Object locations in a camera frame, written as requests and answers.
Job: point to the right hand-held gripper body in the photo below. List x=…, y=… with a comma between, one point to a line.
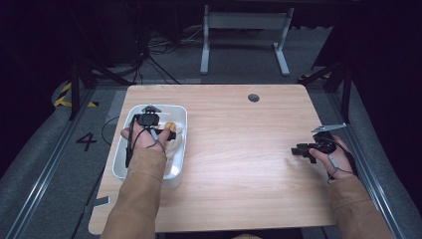
x=323, y=142

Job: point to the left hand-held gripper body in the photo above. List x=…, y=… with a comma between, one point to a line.
x=147, y=119

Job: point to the white plastic bin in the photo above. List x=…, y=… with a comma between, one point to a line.
x=175, y=114

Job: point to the person's left hand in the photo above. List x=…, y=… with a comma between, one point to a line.
x=142, y=139

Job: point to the person's right hand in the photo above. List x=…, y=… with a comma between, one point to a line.
x=343, y=162

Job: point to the black metal stand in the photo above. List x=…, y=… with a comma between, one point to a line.
x=74, y=89
x=346, y=96

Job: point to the yellow and black floor tape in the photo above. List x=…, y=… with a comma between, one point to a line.
x=61, y=101

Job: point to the person's knee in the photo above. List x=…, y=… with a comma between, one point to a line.
x=247, y=236

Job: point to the grey table bracket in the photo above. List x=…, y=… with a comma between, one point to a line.
x=101, y=201

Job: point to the white metal desk frame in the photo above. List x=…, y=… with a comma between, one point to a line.
x=247, y=20

